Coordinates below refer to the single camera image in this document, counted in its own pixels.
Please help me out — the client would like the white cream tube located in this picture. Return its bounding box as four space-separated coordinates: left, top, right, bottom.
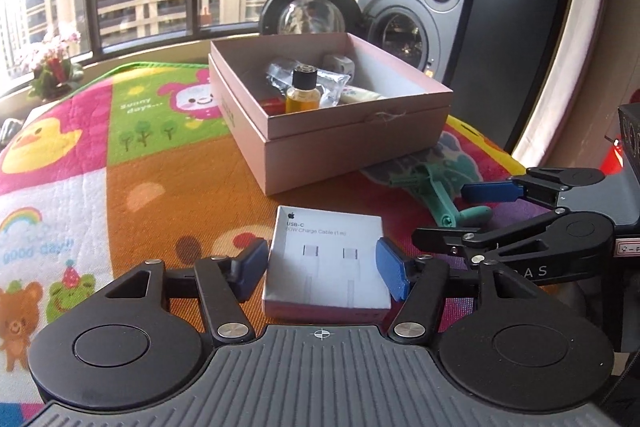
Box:
340 86 385 104

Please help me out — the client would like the grey washing machine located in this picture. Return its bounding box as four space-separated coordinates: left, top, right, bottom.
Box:
357 0 487 84

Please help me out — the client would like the washing machine round door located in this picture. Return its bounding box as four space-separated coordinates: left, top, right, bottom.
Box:
258 0 364 37

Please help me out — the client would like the pink flower pot plant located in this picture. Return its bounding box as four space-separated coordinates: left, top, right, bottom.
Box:
28 30 84 102

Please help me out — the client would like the green plastic clip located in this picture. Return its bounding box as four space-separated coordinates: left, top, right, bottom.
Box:
390 164 492 228

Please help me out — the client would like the white cable box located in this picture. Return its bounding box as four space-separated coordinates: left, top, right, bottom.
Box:
262 206 392 324

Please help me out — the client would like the white square charger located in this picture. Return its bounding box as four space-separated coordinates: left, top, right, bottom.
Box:
321 54 356 84

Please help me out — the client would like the red lighter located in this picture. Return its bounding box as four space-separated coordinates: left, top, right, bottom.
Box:
259 98 286 116

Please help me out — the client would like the pink cardboard box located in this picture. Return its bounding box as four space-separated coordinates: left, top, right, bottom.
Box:
208 34 454 195

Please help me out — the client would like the clear plastic bag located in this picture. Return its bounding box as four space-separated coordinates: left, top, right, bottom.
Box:
266 57 352 107

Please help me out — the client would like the yellow oil bottle black cap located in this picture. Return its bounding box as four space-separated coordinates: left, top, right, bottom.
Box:
285 64 321 114

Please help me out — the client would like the colourful cartoon play mat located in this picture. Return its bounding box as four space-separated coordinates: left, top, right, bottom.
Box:
1 63 523 426

